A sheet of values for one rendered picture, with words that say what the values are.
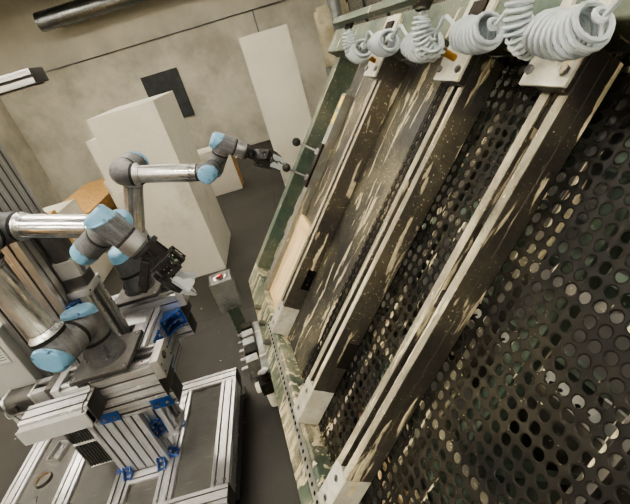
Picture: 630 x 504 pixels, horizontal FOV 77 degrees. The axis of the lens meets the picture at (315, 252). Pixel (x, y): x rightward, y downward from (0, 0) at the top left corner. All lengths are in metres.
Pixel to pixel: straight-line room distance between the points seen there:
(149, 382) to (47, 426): 0.36
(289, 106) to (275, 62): 0.52
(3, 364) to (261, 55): 4.21
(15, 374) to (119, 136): 2.48
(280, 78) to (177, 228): 2.28
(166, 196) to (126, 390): 2.59
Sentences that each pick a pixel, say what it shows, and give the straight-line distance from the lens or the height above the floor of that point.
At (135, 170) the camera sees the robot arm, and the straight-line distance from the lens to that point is 1.86.
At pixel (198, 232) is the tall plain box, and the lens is 4.19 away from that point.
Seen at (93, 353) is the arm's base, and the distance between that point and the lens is 1.72.
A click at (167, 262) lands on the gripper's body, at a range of 1.19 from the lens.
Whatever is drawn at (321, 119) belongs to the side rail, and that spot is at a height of 1.53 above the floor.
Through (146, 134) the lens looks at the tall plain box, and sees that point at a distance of 3.98.
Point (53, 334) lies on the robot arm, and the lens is 1.56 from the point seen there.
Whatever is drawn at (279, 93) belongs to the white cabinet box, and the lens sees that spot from 5.32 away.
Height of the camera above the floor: 1.89
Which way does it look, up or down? 28 degrees down
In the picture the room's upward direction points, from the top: 17 degrees counter-clockwise
